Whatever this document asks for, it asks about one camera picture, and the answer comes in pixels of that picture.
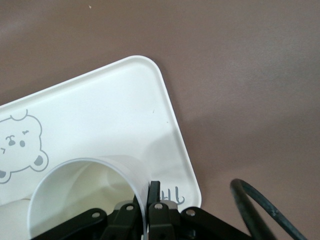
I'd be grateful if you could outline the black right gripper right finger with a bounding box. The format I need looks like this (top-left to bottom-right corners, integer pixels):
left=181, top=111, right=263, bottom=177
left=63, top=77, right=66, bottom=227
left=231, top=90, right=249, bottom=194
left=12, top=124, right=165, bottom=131
left=146, top=180, right=252, bottom=240

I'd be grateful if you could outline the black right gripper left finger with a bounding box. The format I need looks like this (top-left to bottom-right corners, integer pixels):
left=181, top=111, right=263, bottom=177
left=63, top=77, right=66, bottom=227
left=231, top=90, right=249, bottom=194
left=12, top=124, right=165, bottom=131
left=31, top=193, right=146, bottom=240

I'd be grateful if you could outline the white bear print tray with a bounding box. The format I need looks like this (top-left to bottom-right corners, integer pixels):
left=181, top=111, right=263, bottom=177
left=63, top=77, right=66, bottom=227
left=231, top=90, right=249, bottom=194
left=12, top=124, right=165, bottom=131
left=0, top=55, right=202, bottom=211

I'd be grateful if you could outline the brown table cover mat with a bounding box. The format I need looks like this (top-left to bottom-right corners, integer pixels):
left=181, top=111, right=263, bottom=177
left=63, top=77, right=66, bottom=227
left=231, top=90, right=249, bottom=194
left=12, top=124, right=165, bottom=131
left=0, top=0, right=320, bottom=240

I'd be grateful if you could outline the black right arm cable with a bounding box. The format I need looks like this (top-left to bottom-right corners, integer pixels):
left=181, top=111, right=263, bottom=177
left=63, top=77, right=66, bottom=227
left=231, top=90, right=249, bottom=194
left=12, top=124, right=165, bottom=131
left=229, top=178, right=308, bottom=240

